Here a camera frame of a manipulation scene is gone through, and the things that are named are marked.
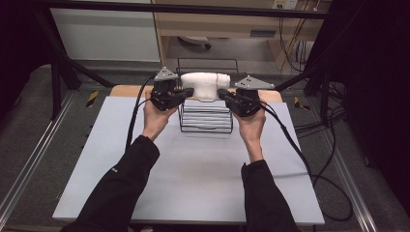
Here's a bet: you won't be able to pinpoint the aluminium floor rail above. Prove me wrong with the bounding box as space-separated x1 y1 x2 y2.
321 127 379 232
0 91 77 225

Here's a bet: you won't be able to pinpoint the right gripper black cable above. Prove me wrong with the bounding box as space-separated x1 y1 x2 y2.
259 101 354 223

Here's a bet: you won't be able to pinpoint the black metal stand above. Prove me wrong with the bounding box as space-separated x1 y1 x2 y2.
31 9 114 121
274 62 335 125

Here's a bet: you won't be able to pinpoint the yellow black floor tape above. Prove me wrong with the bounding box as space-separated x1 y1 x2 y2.
293 96 311 111
85 90 101 108

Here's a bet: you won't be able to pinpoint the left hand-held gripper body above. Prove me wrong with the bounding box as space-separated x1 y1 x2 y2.
150 66 189 112

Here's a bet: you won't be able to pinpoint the black floor cable bundle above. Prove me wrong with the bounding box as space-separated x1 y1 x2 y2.
293 80 344 182

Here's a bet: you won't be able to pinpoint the black curtain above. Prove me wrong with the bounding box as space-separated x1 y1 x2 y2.
0 0 54 121
313 0 410 209

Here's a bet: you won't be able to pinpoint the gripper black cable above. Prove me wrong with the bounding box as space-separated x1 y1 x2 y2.
124 75 158 153
259 101 354 223

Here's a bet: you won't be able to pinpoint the black frame crossbar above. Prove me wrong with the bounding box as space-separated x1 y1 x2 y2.
34 0 343 20

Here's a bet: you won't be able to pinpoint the person's right hand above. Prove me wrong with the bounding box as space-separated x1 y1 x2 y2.
233 107 268 156

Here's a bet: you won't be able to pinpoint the person's left hand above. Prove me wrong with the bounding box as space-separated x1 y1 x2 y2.
141 90 179 142

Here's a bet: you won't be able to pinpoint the hanging desk cables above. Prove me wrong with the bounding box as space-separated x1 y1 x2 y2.
278 14 311 73

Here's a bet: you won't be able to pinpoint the white power strip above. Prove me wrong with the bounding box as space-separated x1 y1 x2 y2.
272 0 300 11

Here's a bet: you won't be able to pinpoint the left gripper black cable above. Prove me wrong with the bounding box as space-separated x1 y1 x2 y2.
124 75 158 153

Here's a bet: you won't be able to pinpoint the white chair base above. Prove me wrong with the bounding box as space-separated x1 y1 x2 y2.
178 35 213 50

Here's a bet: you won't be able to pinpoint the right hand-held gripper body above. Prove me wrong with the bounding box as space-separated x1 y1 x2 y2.
224 74 276 118

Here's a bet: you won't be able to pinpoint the black wire rack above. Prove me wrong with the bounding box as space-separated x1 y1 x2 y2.
176 57 240 134

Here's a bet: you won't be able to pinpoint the light wooden desk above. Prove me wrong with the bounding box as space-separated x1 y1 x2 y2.
150 0 327 72

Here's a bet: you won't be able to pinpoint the white towel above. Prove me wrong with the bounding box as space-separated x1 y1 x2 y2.
180 71 231 101

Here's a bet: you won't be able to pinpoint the white cabinet panel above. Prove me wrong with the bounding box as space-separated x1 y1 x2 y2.
49 7 161 63

